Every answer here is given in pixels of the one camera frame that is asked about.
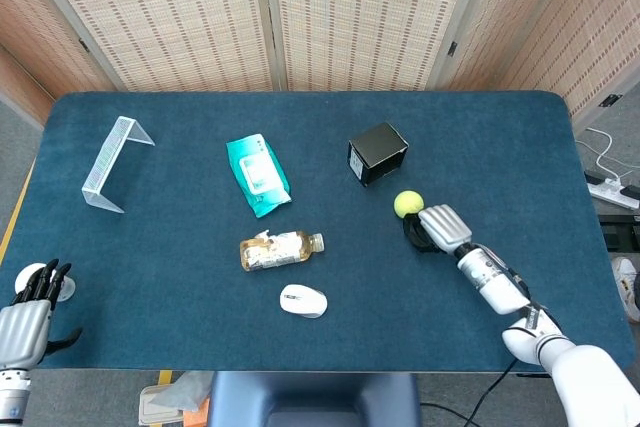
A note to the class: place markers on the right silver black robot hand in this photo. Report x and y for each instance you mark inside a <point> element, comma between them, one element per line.
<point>445,227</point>

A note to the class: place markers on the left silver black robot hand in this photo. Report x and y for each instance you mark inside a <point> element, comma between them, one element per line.
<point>25,332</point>

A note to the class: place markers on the yellow tennis ball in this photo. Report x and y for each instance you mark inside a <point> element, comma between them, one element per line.
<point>408,203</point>

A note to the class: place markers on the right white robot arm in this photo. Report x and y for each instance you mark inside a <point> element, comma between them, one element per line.
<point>495,282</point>

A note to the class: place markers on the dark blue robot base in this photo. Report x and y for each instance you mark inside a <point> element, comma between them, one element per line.
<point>310,397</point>

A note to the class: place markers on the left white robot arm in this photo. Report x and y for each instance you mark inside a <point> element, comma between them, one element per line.
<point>10,397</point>

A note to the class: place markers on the black cardboard box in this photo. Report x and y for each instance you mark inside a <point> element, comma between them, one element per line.
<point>377,147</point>

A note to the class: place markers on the small white cup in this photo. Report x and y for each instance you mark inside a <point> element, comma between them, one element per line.
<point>70,289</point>

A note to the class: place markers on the black power adapter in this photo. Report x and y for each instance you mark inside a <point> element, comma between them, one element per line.
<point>595,178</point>

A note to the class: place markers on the white computer mouse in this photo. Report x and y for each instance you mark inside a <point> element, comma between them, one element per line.
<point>302,301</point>

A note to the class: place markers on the plastic tea bottle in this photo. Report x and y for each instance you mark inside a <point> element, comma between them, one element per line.
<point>280,249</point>

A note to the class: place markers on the white power strip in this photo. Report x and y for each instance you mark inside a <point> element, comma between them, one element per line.
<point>612,194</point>

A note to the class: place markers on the grey plastic bag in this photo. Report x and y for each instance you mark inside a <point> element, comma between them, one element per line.
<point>185,392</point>

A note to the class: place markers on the black metal floor foot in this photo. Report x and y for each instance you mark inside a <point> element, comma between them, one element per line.
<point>617,227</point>

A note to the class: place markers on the black screen hinge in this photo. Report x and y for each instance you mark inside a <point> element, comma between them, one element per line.
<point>452,48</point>
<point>611,99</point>
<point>84,45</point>

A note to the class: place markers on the white sneaker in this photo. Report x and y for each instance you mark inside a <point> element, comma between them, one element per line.
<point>625,282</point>

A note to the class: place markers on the orange packet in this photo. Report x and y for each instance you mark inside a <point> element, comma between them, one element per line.
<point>197,418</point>

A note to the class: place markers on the clear acrylic riser stand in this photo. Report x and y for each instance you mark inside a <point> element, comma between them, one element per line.
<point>107,157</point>

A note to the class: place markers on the teal wet wipes pack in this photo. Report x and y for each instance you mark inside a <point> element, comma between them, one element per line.
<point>257,174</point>

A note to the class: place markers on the bamboo folding screen panel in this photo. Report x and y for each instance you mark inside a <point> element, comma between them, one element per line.
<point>165,17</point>
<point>550,32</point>
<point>35,32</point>
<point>365,17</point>

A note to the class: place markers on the dark blue table mat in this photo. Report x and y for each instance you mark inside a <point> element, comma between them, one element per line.
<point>200,112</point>

